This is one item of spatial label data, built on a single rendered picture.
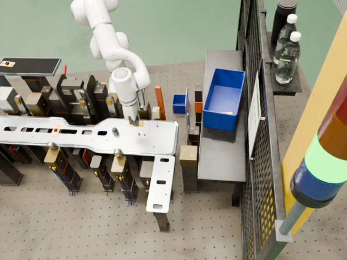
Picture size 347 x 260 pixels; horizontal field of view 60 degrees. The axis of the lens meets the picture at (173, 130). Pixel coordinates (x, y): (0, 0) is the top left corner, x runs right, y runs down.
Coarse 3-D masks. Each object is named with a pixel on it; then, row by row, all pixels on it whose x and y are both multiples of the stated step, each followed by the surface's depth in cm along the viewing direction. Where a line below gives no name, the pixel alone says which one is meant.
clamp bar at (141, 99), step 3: (138, 90) 150; (141, 90) 154; (138, 93) 156; (141, 93) 155; (138, 96) 158; (141, 96) 156; (138, 99) 159; (141, 99) 159; (144, 99) 160; (138, 102) 160; (141, 102) 160; (144, 102) 160; (138, 105) 161; (144, 105) 161; (138, 108) 163; (144, 108) 162
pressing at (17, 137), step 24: (0, 120) 174; (24, 120) 172; (48, 120) 171; (120, 120) 166; (144, 120) 165; (168, 120) 163; (24, 144) 163; (72, 144) 160; (96, 144) 158; (120, 144) 157; (144, 144) 156; (168, 144) 154
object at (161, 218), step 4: (156, 204) 137; (156, 208) 136; (160, 208) 136; (152, 212) 136; (156, 212) 136; (156, 216) 140; (160, 216) 140; (164, 216) 143; (156, 220) 146; (160, 220) 145; (164, 220) 145; (160, 224) 150; (164, 224) 150; (168, 224) 159; (160, 228) 155; (164, 228) 154; (168, 228) 158; (168, 232) 158
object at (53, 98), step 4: (52, 92) 172; (52, 96) 170; (56, 96) 170; (52, 100) 169; (56, 100) 169; (52, 104) 173; (56, 104) 172; (60, 104) 172; (56, 108) 175; (60, 108) 175; (64, 108) 175; (60, 112) 179; (64, 112) 178; (64, 116) 182; (68, 116) 182; (68, 120) 186; (72, 120) 186; (72, 124) 188; (72, 132) 195; (76, 132) 195
